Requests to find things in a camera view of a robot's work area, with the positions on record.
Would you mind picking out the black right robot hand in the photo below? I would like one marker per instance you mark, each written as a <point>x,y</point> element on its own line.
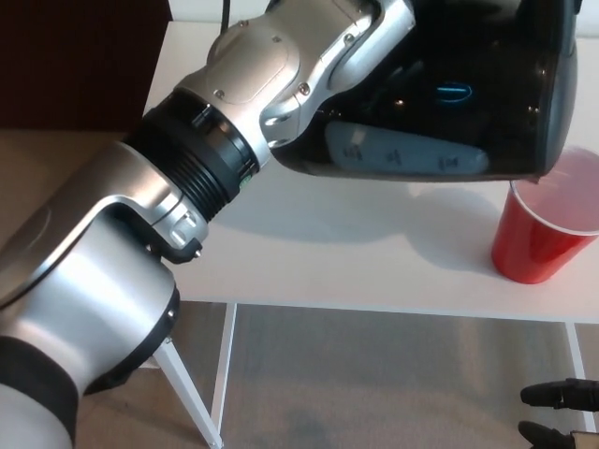
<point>561,393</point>

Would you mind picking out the black electric kettle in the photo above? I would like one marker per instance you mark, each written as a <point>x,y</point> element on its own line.
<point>468,93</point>

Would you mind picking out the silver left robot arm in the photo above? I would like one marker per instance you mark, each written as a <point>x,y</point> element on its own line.
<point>117,234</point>

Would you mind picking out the red plastic cup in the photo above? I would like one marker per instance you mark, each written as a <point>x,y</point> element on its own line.
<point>529,243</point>

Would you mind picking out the white table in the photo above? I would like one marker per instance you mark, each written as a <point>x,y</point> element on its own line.
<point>327,243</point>

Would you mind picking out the white cabinet fronts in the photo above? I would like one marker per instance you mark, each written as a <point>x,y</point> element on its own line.
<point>196,10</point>

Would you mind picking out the dark red panel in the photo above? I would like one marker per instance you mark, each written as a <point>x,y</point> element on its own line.
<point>70,61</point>

